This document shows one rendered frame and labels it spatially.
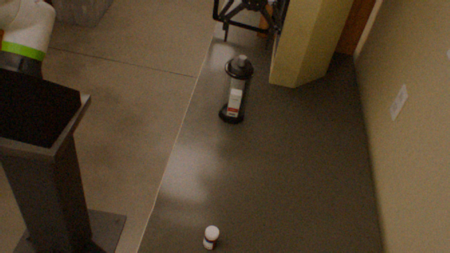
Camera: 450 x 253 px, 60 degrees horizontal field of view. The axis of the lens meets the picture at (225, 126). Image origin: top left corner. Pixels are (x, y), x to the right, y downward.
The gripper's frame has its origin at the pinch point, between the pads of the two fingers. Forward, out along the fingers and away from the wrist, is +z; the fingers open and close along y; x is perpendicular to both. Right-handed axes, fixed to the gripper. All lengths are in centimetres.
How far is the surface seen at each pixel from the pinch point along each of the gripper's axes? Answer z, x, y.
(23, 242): 125, 24, 91
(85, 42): 127, -157, 136
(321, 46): 14.7, -31.5, -29.9
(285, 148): 33.4, 11.6, -21.6
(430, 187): 8, 40, -56
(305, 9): -2.8, -25.1, -18.7
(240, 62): 7.8, 1.5, 0.5
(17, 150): 34, 37, 65
